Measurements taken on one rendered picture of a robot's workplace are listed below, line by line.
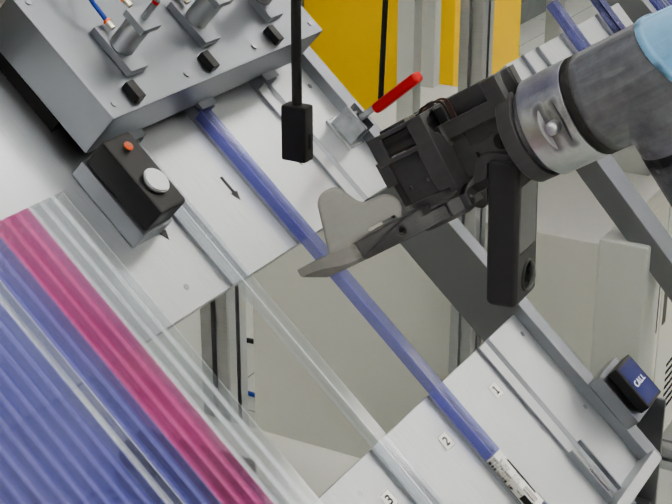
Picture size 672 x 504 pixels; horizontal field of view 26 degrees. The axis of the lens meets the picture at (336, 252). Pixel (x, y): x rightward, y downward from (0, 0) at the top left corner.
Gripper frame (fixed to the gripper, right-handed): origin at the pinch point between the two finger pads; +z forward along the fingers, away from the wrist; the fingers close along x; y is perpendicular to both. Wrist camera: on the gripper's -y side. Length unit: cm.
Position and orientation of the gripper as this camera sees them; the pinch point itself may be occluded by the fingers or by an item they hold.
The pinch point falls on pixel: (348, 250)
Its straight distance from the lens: 117.1
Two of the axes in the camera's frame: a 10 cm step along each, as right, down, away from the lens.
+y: -4.7, -8.8, -0.8
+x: -4.9, 3.3, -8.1
